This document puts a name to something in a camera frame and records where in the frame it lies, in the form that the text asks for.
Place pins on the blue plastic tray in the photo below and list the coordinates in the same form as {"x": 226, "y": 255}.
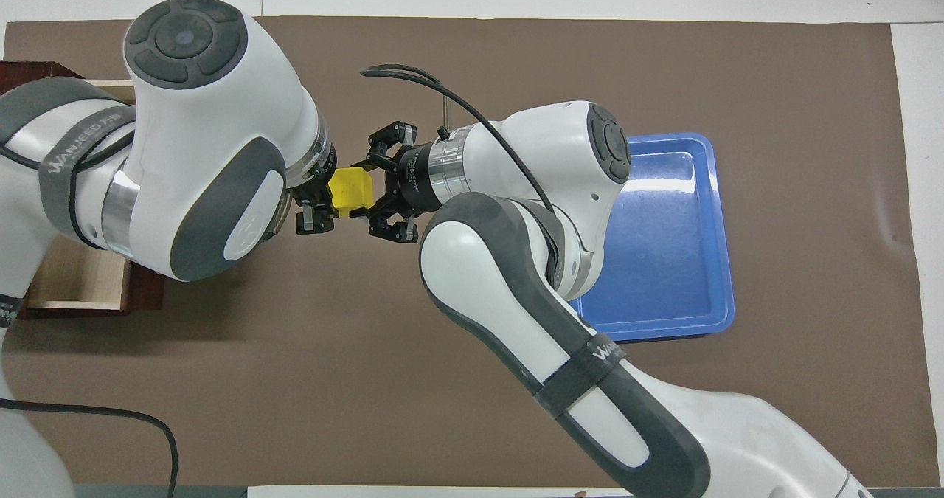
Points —
{"x": 664, "y": 262}

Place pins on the dark wooden cabinet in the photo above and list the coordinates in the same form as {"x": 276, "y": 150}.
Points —
{"x": 29, "y": 74}

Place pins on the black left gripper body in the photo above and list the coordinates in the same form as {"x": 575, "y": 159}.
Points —
{"x": 324, "y": 177}

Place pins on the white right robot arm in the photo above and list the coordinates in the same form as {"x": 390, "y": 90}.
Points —
{"x": 516, "y": 306}

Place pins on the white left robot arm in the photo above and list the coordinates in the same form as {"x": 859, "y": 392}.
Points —
{"x": 199, "y": 114}

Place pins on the yellow cube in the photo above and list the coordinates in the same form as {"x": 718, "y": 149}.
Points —
{"x": 352, "y": 190}

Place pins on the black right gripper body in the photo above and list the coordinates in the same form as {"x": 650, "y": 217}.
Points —
{"x": 417, "y": 181}

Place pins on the brown paper table mat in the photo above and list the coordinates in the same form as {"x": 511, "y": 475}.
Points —
{"x": 332, "y": 350}

